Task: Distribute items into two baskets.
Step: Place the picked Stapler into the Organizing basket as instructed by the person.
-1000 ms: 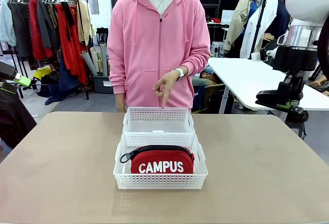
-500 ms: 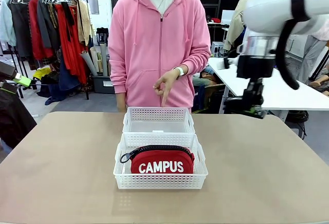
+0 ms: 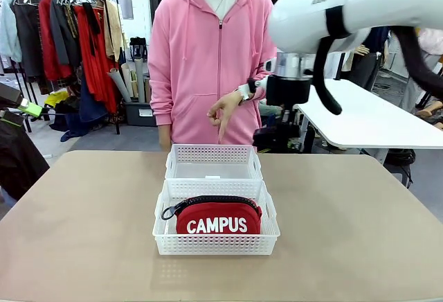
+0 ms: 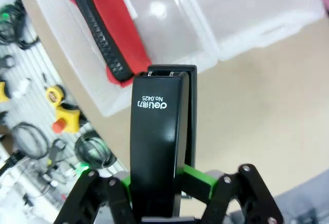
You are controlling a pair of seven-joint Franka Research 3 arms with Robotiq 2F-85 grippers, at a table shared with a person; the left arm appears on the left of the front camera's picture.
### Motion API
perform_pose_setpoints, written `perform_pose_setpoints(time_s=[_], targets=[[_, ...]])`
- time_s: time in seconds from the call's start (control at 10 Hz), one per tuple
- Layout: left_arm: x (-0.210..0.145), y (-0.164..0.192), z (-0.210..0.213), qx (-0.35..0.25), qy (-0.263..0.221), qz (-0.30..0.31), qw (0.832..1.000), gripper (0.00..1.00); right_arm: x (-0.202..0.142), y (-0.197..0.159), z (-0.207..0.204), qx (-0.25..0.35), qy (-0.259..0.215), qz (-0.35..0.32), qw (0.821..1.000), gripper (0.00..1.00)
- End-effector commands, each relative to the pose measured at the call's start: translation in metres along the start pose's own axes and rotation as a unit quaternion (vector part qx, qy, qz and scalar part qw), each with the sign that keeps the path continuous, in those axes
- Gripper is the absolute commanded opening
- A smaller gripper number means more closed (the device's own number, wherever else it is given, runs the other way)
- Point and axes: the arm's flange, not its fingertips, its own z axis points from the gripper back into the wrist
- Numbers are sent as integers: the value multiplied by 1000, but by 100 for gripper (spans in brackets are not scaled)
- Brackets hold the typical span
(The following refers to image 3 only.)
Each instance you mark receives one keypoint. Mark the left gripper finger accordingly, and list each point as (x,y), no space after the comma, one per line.
(10,94)
(10,117)

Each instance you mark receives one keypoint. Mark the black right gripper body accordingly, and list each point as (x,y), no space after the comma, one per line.
(287,90)

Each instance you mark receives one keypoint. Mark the red campus zipper pouch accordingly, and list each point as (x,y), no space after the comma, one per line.
(214,213)

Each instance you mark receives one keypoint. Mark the person's right forearm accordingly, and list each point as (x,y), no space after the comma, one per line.
(161,101)

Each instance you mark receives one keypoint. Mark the person's left forearm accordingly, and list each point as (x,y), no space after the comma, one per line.
(259,96)

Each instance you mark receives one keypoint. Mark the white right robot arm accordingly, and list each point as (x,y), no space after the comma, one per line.
(380,0)

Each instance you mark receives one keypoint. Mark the person's left hand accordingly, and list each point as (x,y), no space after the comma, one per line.
(226,108)

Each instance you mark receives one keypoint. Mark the person's right hand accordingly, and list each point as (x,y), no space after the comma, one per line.
(164,137)

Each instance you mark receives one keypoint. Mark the black fabric bag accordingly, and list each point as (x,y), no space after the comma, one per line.
(17,160)

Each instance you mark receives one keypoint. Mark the white wristwatch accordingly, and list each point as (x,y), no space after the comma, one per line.
(243,94)

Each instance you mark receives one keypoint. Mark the yellow cloth item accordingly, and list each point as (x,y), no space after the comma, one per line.
(57,98)

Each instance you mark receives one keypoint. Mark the black tripod pole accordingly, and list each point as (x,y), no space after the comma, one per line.
(341,70)

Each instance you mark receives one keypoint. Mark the dark brown hanging garment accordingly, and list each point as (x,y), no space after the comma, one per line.
(27,38)

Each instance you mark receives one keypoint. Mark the red hanging jacket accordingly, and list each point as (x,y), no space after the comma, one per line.
(48,49)

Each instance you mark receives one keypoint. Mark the blue cloth pile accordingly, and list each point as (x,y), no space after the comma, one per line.
(74,125)

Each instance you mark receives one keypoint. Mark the light blue fuzzy jacket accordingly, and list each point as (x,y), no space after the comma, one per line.
(8,28)

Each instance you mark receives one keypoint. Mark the grey hanging jacket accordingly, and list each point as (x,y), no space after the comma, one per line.
(60,35)

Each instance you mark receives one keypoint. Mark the dark blue hanging garment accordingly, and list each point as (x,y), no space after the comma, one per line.
(88,101)

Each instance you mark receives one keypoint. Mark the navy dressed mannequin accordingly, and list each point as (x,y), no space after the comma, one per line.
(367,70)

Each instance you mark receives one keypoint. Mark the white desk table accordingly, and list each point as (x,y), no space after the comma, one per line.
(363,122)

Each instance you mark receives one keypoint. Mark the beige mannequin hand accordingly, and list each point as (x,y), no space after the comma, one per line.
(362,50)

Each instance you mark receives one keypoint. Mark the long red dress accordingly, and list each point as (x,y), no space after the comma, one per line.
(97,73)

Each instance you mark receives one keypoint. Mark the person in pink hoodie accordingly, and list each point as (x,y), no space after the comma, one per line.
(194,73)

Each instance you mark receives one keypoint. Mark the white perforated plastic basket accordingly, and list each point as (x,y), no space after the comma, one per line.
(214,153)
(214,244)

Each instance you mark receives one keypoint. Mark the black hanging scarf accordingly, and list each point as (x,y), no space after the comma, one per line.
(91,21)

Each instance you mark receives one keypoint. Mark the leaning grey paper roll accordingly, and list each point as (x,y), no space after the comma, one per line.
(119,85)

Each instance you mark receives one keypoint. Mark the cream paper roll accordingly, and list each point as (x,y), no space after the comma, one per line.
(126,73)

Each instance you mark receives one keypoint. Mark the beige hanging garment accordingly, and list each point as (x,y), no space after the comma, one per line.
(112,32)

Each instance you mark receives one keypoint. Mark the grey mannequin trousers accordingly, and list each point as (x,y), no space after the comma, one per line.
(413,90)

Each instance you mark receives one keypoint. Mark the tall grey paper roll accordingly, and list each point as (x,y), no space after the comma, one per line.
(139,80)

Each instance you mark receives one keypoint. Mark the black storage bin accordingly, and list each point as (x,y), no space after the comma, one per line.
(140,115)

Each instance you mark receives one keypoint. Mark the black folding stool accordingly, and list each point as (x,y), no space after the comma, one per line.
(138,49)

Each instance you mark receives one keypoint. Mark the beige mannequin foot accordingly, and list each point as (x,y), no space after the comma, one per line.
(429,112)

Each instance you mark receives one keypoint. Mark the pink sweater mannequin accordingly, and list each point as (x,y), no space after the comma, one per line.
(432,38)

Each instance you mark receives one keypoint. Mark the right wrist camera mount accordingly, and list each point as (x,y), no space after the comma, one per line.
(261,84)

